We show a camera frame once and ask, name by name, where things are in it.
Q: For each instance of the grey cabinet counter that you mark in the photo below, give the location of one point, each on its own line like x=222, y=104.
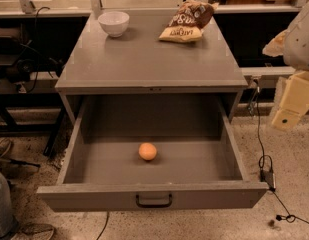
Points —
x=138, y=62

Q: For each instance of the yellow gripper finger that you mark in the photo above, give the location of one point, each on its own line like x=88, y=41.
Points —
x=276, y=46
x=291, y=101

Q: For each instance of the grey shoe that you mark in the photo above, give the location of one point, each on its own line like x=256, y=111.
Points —
x=35, y=232

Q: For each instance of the white ceramic bowl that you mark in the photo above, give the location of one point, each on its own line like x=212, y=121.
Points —
x=114, y=23

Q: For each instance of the person's jeans leg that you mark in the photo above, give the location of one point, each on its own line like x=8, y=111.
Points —
x=8, y=223

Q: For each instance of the dark machinery on shelf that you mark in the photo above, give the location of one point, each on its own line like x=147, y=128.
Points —
x=20, y=62

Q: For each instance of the brown chip bag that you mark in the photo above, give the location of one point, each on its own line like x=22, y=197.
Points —
x=189, y=21

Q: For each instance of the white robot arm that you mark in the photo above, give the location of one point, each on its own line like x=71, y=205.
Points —
x=296, y=47

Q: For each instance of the orange fruit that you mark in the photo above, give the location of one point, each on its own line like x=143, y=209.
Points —
x=147, y=151

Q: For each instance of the open grey top drawer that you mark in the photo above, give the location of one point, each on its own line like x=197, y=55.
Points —
x=197, y=159

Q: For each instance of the black drawer handle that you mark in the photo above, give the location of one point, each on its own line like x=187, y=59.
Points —
x=155, y=202

